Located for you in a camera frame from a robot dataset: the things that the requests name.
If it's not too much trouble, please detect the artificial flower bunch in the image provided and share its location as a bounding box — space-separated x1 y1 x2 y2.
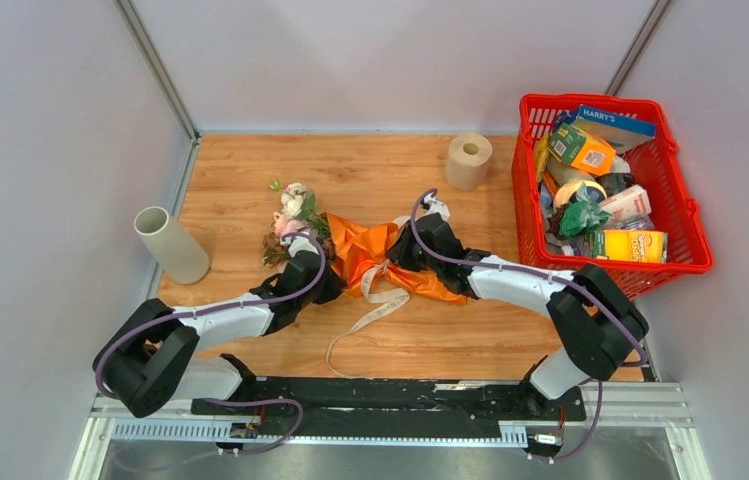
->
262 179 335 272

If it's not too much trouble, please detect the orange wrapping paper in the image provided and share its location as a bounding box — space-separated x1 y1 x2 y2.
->
326 213 468 305

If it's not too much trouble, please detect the white ribbon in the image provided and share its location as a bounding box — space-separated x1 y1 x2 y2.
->
325 216 410 379

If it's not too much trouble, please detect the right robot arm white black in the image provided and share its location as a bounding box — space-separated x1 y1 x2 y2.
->
387 213 649 419

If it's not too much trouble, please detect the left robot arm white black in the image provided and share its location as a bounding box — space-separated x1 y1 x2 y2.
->
92 250 346 418

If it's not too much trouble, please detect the beige cylindrical vase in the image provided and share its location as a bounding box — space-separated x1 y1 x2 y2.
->
133 206 210 285

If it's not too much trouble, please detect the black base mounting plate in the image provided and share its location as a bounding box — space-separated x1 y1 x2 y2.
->
191 376 587 441

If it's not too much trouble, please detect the round yellow white container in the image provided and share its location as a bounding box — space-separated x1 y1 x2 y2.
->
552 180 608 210

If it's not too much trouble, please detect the green crumpled bag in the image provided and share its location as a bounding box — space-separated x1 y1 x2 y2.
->
558 201 610 239

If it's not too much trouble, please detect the green orange carton box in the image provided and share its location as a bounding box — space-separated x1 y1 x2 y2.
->
548 124 617 176

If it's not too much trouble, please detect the yellow orange snack box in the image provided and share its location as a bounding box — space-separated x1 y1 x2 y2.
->
584 229 668 264

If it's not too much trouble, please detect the blue Harry's box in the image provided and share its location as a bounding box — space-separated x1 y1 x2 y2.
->
565 104 657 154

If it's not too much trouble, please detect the red plastic shopping basket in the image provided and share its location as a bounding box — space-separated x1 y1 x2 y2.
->
511 93 714 298

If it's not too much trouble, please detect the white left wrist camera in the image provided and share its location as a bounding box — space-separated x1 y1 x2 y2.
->
280 232 321 258

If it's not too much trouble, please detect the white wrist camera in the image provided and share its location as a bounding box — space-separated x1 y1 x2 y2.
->
421 195 451 222
280 232 321 258

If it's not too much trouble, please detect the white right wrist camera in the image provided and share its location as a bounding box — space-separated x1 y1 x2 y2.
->
421 195 451 222

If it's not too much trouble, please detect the aluminium frame rail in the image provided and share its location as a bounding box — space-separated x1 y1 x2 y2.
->
70 377 710 479

